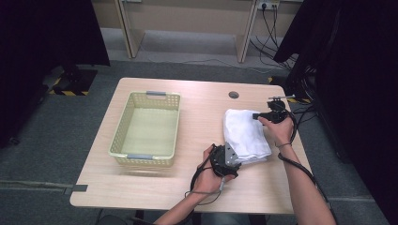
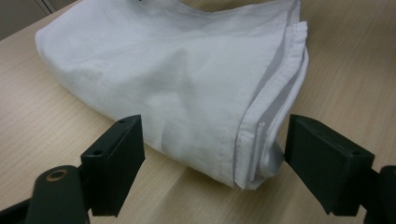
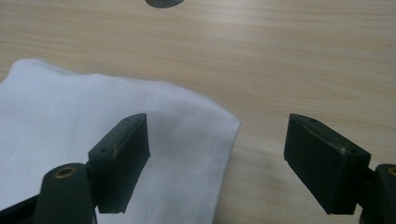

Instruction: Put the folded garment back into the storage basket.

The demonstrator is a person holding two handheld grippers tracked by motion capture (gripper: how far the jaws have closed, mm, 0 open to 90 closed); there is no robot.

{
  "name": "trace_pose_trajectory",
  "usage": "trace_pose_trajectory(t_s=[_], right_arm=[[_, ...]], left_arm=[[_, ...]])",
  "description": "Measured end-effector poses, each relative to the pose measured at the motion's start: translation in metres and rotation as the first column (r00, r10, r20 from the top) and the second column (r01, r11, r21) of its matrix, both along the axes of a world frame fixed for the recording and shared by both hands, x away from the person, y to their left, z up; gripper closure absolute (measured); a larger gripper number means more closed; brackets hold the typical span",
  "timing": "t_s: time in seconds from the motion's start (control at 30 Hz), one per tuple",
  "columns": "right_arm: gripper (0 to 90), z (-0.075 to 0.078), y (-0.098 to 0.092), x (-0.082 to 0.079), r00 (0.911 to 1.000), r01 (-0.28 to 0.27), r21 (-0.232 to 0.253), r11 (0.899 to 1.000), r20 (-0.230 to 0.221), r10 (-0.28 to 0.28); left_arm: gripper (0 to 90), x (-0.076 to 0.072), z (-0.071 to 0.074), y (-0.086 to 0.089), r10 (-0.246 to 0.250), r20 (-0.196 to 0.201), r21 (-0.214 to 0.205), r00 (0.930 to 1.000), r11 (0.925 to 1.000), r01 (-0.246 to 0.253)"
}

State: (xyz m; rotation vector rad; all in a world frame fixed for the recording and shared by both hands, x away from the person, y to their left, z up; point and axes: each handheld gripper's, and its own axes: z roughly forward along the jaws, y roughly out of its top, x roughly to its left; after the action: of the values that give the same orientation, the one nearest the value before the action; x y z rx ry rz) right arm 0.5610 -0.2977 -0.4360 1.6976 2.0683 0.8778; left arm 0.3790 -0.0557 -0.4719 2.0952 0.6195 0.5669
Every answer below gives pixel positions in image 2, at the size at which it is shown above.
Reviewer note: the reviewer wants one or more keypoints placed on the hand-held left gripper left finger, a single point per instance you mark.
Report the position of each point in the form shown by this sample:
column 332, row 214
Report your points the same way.
column 115, row 165

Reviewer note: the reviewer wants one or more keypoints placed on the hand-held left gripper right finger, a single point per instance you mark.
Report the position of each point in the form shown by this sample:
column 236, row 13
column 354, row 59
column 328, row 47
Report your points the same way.
column 330, row 168

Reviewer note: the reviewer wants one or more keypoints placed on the white shirt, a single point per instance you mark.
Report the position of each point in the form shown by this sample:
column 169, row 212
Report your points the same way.
column 171, row 77

